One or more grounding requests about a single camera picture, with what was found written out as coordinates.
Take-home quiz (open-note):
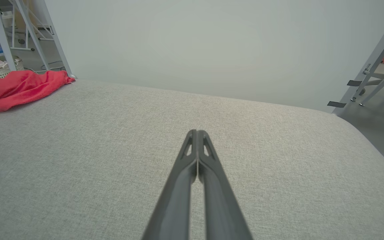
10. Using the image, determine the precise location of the black floor cable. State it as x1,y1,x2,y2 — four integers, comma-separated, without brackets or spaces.
24,60,67,72

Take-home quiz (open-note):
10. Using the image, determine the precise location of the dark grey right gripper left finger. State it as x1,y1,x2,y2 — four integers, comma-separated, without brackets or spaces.
141,129,198,240

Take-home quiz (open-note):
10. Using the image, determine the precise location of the white woven laundry basket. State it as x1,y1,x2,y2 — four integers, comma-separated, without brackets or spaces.
0,57,25,79

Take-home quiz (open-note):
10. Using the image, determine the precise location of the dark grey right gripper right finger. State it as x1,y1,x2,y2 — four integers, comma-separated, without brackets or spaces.
198,130,254,240

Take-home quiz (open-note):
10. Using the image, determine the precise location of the white metal stand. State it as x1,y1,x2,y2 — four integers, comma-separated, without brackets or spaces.
10,0,54,52

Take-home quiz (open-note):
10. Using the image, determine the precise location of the red white basketball jersey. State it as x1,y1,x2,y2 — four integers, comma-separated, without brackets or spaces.
0,70,76,116

